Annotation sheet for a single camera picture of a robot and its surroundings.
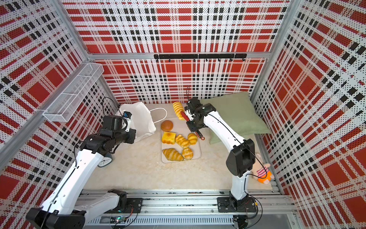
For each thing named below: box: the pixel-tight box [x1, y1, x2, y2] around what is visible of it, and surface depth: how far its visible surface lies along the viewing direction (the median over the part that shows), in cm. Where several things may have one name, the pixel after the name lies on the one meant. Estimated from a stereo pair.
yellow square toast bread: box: [162, 131, 177, 145], surface depth 98 cm
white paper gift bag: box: [115, 101, 168, 138], surface depth 87 cm
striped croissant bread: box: [162, 147, 184, 162], surface depth 90 cm
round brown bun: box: [160, 119, 174, 132], surface depth 106 cm
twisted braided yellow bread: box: [175, 134, 191, 149], surface depth 97 cm
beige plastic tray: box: [161, 117, 202, 164], surface depth 97 cm
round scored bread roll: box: [181, 147, 194, 160], surface depth 90 cm
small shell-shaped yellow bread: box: [187, 132, 199, 146], surface depth 98 cm
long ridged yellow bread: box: [172, 101, 186, 121], surface depth 93 cm
